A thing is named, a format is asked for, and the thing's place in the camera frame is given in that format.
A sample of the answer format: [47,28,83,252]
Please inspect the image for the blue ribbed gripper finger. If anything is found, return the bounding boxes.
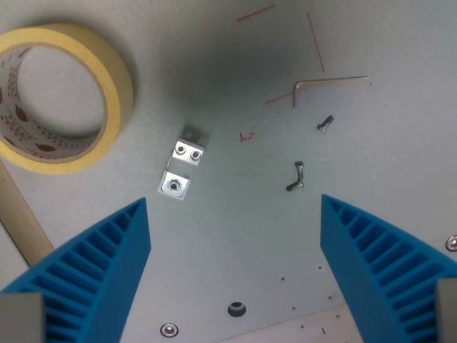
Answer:
[319,194,457,343]
[0,197,153,343]

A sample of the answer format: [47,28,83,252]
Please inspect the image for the wooden stick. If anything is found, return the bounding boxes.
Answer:
[0,158,56,268]

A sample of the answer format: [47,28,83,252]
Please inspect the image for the yellow masking tape roll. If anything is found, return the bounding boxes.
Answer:
[0,23,135,176]

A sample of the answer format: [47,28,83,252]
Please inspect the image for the silver hex allen key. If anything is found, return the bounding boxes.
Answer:
[292,75,370,109]

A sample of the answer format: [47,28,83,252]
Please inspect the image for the aluminium angle bracket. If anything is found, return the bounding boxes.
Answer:
[156,123,209,203]

